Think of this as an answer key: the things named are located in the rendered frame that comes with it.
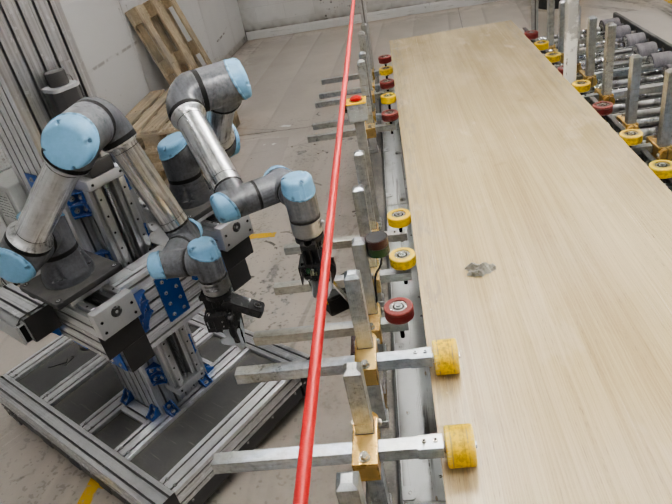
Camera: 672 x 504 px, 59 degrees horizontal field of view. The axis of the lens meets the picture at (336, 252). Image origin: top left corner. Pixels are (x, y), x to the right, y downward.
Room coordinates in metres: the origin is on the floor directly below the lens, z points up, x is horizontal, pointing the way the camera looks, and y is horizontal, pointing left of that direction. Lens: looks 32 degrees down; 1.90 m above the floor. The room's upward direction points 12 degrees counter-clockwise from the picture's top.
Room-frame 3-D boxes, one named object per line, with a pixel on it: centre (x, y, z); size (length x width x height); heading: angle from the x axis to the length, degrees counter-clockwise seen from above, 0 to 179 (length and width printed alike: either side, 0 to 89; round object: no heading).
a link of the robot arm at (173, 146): (1.93, 0.45, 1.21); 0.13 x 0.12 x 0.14; 111
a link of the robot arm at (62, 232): (1.56, 0.80, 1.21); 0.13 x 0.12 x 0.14; 169
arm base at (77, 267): (1.57, 0.80, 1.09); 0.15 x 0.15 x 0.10
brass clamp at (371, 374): (1.05, -0.02, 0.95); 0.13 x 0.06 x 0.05; 171
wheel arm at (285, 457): (0.80, 0.08, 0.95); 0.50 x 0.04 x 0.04; 81
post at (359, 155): (1.82, -0.14, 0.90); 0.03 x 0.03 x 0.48; 81
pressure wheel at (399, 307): (1.27, -0.13, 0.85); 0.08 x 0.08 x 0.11
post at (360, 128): (2.07, -0.18, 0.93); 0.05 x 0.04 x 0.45; 171
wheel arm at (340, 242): (1.79, -0.04, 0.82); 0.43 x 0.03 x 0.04; 81
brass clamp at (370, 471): (0.80, 0.02, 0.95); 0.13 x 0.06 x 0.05; 171
